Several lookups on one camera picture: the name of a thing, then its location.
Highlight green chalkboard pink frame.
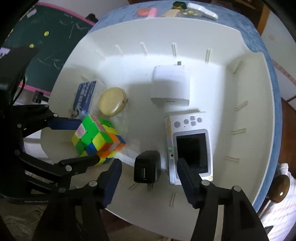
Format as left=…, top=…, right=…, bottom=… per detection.
left=3, top=3, right=95, bottom=96

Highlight white power adapter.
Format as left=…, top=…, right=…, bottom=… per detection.
left=151, top=65, right=190, bottom=106

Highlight gold round compact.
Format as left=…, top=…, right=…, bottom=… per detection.
left=98, top=87, right=128, bottom=116

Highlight beige angular box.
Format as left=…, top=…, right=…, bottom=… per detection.
left=161, top=9, right=181, bottom=18

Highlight black charger plug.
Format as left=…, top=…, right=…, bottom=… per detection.
left=133, top=150, right=161, bottom=191

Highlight brown round knob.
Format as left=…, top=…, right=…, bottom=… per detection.
left=268, top=175, right=290, bottom=203

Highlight blue fluffy table cloth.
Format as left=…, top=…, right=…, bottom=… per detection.
left=89, top=1, right=283, bottom=212

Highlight white wardrobe sliding doors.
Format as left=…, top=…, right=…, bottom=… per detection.
left=261, top=12, right=296, bottom=108

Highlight white flat remote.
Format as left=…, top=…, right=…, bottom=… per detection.
left=187, top=3, right=218, bottom=21

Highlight silver digital camera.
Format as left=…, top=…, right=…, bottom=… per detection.
left=165, top=112, right=213, bottom=185

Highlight green gold perfume bottle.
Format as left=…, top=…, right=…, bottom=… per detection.
left=172, top=1, right=187, bottom=10

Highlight colourful rubik's cube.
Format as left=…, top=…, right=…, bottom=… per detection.
left=71, top=114, right=126, bottom=166

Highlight clear box yellow charms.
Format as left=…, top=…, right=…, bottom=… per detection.
left=178, top=9, right=203, bottom=18

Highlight white plastic tray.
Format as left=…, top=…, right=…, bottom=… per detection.
left=49, top=18, right=276, bottom=240

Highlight clear box blue label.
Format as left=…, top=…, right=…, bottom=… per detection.
left=69, top=77, right=106, bottom=120

